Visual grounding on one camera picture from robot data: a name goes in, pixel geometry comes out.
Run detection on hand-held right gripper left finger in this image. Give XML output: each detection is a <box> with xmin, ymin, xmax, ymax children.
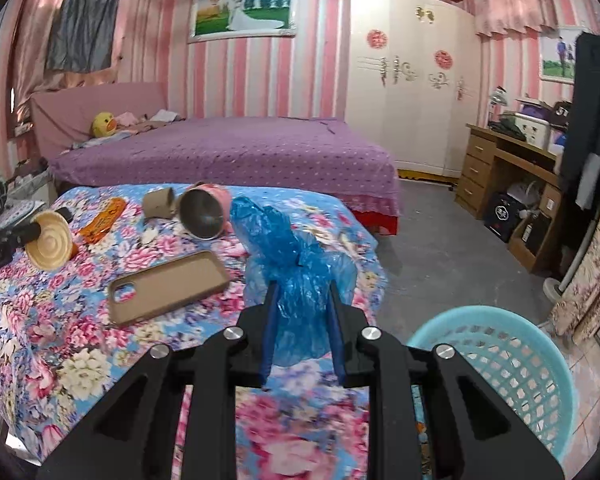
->
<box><xmin>35</xmin><ymin>282</ymin><xmax>281</xmax><ymax>480</ymax></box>

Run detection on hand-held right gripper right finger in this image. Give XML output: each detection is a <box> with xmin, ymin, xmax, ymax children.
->
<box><xmin>328</xmin><ymin>280</ymin><xmax>566</xmax><ymax>480</ymax></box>

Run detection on blue plastic bag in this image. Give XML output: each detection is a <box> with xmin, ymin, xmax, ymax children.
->
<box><xmin>229</xmin><ymin>196</ymin><xmax>358</xmax><ymax>368</ymax></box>

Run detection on turquoise plastic basket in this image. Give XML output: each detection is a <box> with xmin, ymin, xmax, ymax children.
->
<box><xmin>406</xmin><ymin>306</ymin><xmax>578</xmax><ymax>466</ymax></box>

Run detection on patterned light cloth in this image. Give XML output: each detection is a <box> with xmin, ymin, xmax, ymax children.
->
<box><xmin>0</xmin><ymin>200</ymin><xmax>46</xmax><ymax>227</ymax></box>

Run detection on orange snack wrapper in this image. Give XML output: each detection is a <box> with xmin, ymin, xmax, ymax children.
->
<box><xmin>77</xmin><ymin>196</ymin><xmax>128</xmax><ymax>246</ymax></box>

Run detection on cardboard tube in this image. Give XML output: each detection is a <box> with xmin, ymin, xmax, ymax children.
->
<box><xmin>143</xmin><ymin>186</ymin><xmax>179</xmax><ymax>219</ymax></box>

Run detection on yellow duck plush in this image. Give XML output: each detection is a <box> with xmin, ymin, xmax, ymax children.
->
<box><xmin>91</xmin><ymin>112</ymin><xmax>118</xmax><ymax>138</ymax></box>

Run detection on pink covered headboard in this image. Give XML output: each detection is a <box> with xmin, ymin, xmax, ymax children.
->
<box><xmin>30</xmin><ymin>81</ymin><xmax>168</xmax><ymax>158</ymax></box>

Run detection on phone case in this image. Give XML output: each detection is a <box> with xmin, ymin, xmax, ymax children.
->
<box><xmin>107</xmin><ymin>250</ymin><xmax>231</xmax><ymax>327</ymax></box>

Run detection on clothes heap on bed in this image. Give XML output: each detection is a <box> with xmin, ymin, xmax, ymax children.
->
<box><xmin>117</xmin><ymin>109</ymin><xmax>186</xmax><ymax>133</ymax></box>

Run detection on pink cup with metal inside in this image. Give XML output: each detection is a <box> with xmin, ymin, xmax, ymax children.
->
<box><xmin>179</xmin><ymin>182</ymin><xmax>232</xmax><ymax>241</ymax></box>

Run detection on bed with purple cover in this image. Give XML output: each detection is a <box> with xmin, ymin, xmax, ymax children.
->
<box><xmin>47</xmin><ymin>116</ymin><xmax>403</xmax><ymax>236</ymax></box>

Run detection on pink curtain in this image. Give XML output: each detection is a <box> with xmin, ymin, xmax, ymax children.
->
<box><xmin>10</xmin><ymin>0</ymin><xmax>156</xmax><ymax>111</ymax></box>

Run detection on dark grey hanging cloth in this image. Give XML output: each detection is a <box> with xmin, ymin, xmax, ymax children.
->
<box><xmin>45</xmin><ymin>0</ymin><xmax>128</xmax><ymax>73</ymax></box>

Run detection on black box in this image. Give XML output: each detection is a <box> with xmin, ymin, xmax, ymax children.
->
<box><xmin>482</xmin><ymin>192</ymin><xmax>523</xmax><ymax>243</ymax></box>

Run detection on brown cardboard box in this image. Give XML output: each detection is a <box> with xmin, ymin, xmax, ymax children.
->
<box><xmin>507</xmin><ymin>210</ymin><xmax>553</xmax><ymax>261</ymax></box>

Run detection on wooden desk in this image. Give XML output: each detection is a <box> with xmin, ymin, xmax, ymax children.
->
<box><xmin>455</xmin><ymin>124</ymin><xmax>568</xmax><ymax>273</ymax></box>

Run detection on white floor fan stand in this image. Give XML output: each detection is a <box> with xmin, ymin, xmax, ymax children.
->
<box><xmin>542</xmin><ymin>220</ymin><xmax>598</xmax><ymax>311</ymax></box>

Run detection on white wardrobe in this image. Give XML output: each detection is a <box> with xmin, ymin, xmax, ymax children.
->
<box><xmin>345</xmin><ymin>0</ymin><xmax>483</xmax><ymax>178</ymax></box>

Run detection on floral beige curtain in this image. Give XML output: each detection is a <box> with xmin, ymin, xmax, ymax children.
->
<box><xmin>550</xmin><ymin>155</ymin><xmax>600</xmax><ymax>346</ymax></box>

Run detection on white storage box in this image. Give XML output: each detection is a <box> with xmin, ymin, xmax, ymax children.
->
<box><xmin>500</xmin><ymin>110</ymin><xmax>551</xmax><ymax>151</ymax></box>

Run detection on desk lamp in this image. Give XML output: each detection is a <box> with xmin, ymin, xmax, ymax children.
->
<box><xmin>487</xmin><ymin>86</ymin><xmax>511</xmax><ymax>126</ymax></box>

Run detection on black hanging coat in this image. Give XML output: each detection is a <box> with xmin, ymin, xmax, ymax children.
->
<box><xmin>560</xmin><ymin>31</ymin><xmax>600</xmax><ymax>211</ymax></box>

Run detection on framed wall poster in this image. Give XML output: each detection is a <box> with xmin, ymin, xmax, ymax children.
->
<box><xmin>187</xmin><ymin>0</ymin><xmax>299</xmax><ymax>43</ymax></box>

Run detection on small framed wall picture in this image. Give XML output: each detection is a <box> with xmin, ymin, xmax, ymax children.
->
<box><xmin>538</xmin><ymin>27</ymin><xmax>581</xmax><ymax>83</ymax></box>

